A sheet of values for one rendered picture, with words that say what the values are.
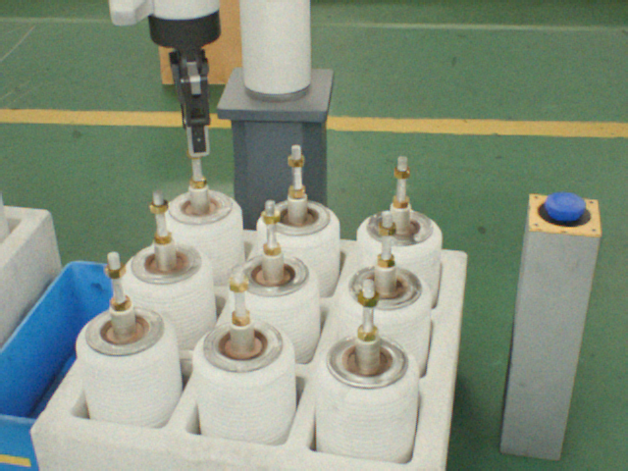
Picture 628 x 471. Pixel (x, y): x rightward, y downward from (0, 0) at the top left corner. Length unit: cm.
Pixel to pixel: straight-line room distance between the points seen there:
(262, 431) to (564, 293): 34
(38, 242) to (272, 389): 50
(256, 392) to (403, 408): 13
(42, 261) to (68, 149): 61
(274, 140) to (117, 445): 51
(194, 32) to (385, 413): 42
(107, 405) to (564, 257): 47
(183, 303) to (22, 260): 31
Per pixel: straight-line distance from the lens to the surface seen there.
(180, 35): 95
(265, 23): 119
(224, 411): 86
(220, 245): 106
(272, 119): 121
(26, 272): 122
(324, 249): 103
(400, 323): 91
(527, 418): 109
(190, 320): 98
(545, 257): 95
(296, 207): 103
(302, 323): 95
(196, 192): 106
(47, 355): 122
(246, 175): 126
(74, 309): 128
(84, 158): 179
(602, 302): 139
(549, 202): 95
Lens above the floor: 79
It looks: 32 degrees down
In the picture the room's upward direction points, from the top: 1 degrees counter-clockwise
